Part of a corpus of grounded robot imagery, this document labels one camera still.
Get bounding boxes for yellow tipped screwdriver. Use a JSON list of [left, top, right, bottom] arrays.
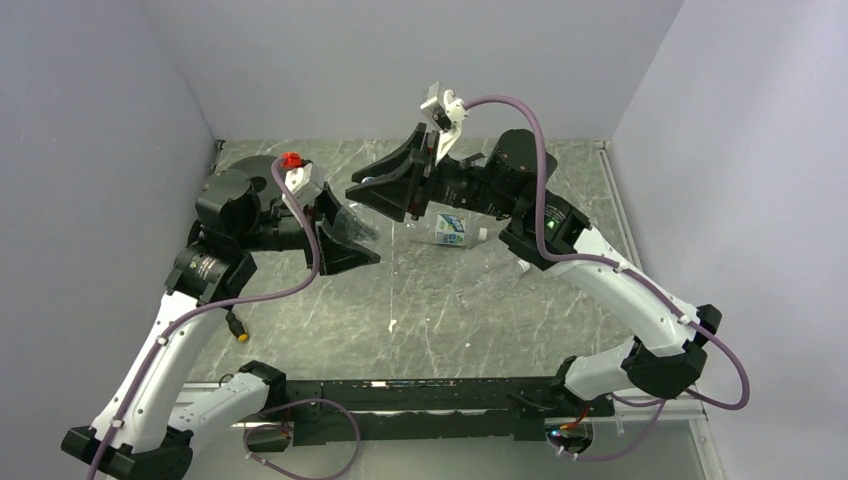
[[225, 311, 249, 342]]

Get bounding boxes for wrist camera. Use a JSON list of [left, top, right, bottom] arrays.
[[420, 82, 468, 163], [281, 152, 325, 207]]

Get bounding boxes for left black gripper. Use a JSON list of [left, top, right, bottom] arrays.
[[236, 182, 380, 275]]

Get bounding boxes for black spool disc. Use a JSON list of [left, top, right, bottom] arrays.
[[224, 155, 282, 203]]

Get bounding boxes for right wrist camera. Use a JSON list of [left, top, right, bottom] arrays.
[[420, 82, 468, 163]]

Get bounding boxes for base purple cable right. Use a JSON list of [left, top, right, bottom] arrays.
[[547, 397, 670, 464]]

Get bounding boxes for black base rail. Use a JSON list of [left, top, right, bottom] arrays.
[[249, 376, 615, 446]]

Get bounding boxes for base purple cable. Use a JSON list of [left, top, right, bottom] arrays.
[[547, 397, 670, 464], [242, 398, 362, 480]]

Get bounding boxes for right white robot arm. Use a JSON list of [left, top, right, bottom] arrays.
[[345, 124, 721, 415]]

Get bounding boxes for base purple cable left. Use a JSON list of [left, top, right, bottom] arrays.
[[242, 398, 362, 480]]

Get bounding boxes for labelled water bottle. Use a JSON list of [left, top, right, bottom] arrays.
[[398, 213, 490, 248]]

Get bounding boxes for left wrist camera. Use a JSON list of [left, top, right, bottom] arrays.
[[281, 152, 325, 207]]

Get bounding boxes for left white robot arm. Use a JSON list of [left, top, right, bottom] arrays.
[[61, 157, 379, 479]]

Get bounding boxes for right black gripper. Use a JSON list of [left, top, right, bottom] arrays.
[[347, 122, 519, 221]]

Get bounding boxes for clear bottle white cap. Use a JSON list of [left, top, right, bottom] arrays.
[[481, 251, 532, 279]]

